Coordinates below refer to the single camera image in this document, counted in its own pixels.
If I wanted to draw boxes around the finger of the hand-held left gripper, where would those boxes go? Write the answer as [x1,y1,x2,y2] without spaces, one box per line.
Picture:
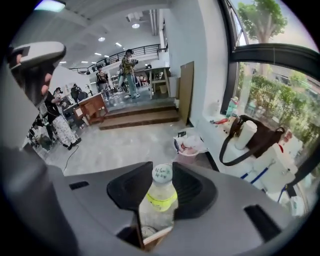
[6,40,68,71]

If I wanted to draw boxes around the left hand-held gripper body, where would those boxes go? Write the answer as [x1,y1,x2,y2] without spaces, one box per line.
[14,62,55,106]

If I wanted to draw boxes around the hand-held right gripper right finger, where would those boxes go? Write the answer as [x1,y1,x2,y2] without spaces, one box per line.
[151,161,296,256]

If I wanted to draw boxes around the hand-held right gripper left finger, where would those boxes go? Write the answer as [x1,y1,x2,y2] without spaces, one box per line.
[47,161,154,256]

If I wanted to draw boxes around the yellow-green bottle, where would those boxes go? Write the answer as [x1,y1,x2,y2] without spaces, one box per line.
[138,163,179,231]

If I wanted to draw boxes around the brown shoulder bag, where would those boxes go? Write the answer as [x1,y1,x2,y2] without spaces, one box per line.
[218,114,286,167]

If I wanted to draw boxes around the person's left hand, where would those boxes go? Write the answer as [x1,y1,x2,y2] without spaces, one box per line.
[38,72,54,98]

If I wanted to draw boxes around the red wooden table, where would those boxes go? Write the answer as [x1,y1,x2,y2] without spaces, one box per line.
[71,91,110,126]

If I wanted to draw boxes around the pink plastic basket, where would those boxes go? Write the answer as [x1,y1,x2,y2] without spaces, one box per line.
[173,129,209,165]

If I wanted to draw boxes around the black metal railing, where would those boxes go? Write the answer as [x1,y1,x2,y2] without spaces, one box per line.
[69,43,169,74]

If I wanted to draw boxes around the white roll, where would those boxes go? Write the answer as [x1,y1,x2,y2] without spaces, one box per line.
[234,119,258,151]

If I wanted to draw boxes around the wooden steps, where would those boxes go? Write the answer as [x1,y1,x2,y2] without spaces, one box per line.
[98,104,181,131]

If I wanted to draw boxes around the pale green container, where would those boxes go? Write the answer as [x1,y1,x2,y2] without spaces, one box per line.
[225,96,240,119]

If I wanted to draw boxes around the tall pale wooden table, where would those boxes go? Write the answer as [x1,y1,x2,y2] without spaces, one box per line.
[144,66,173,100]

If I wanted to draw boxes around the brown cardboard board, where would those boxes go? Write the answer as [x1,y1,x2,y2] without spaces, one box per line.
[178,60,196,126]

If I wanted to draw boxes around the black floor cable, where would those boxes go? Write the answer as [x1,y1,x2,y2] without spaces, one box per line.
[61,144,80,176]

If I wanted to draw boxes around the black window frame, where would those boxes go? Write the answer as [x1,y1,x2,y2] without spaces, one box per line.
[216,0,320,116]

